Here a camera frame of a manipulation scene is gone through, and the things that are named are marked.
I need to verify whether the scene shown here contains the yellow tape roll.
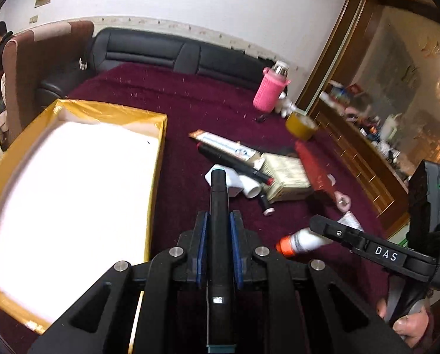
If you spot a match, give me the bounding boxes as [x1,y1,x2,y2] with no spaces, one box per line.
[285,111,318,141]

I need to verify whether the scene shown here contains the person's right forearm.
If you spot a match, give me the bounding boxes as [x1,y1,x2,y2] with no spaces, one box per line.
[424,295,440,351]

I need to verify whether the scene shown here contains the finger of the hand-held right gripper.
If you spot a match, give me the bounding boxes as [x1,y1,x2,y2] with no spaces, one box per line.
[309,214,368,254]

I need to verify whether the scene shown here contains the black leather sofa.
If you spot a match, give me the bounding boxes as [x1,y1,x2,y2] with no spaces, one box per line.
[36,27,279,100]

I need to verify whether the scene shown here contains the wooden cabinet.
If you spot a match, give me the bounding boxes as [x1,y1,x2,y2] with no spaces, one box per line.
[296,0,440,237]

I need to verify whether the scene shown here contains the clutter on cabinet shelf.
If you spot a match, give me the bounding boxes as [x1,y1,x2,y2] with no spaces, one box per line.
[319,79,405,172]

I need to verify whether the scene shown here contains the black stick-shaped device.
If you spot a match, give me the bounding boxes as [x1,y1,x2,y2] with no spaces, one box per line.
[207,169,238,354]

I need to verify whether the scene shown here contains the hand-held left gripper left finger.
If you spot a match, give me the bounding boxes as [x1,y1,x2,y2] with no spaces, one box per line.
[26,210,209,354]

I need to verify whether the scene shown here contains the person's right hand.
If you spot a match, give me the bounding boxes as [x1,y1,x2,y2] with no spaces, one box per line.
[375,296,433,349]

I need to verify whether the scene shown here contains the white printed medicine box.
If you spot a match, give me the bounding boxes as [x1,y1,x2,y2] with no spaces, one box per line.
[258,154,313,202]

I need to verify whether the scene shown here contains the small pale tape ring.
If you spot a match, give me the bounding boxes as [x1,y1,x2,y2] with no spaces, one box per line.
[334,191,352,213]

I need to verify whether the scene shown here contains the bottle with pink sleeve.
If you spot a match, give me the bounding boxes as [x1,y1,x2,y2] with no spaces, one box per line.
[252,60,291,113]

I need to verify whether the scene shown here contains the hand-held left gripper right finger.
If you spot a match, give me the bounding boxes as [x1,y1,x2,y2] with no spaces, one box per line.
[229,210,414,354]

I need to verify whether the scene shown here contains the small black lipstick tube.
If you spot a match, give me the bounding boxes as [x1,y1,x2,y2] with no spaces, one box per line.
[258,192,276,217]

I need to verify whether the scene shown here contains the yellow box with white lining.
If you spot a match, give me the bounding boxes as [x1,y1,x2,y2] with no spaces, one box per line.
[0,98,168,335]

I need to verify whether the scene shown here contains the white pipe fitting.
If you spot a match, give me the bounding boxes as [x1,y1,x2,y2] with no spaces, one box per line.
[205,164,262,199]

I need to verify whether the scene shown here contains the black marker with red end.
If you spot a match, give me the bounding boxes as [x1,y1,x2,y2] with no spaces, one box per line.
[198,143,276,186]

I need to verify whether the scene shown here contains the brown armchair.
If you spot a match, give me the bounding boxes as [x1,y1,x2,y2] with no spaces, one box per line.
[1,20,95,148]

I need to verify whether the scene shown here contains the long white toothpaste box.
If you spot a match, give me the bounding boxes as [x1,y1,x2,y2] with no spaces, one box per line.
[188,130,262,163]

